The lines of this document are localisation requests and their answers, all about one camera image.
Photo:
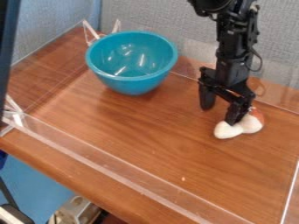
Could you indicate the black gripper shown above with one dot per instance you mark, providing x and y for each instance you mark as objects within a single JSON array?
[{"x": 226, "y": 81}]

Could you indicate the white brown toy mushroom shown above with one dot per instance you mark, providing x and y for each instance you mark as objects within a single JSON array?
[{"x": 250, "y": 124}]

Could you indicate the blue plastic bowl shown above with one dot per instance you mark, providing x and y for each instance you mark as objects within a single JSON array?
[{"x": 132, "y": 61}]

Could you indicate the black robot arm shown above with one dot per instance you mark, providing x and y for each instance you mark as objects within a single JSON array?
[{"x": 237, "y": 33}]

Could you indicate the clear acrylic back barrier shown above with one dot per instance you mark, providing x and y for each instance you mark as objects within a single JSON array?
[{"x": 275, "y": 83}]

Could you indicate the clear acrylic barrier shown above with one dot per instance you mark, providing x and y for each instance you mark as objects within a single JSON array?
[
  {"x": 275, "y": 83},
  {"x": 155, "y": 188}
]

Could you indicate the clear acrylic front barrier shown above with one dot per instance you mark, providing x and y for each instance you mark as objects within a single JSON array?
[{"x": 155, "y": 188}]

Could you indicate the black stand leg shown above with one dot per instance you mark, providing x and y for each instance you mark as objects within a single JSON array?
[{"x": 11, "y": 214}]

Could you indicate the clear acrylic corner bracket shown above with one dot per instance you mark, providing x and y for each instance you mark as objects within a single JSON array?
[{"x": 91, "y": 35}]

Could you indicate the clear acrylic left bracket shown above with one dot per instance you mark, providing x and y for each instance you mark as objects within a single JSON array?
[{"x": 12, "y": 116}]

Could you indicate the dark blue metal post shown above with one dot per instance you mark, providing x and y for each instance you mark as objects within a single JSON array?
[{"x": 10, "y": 9}]

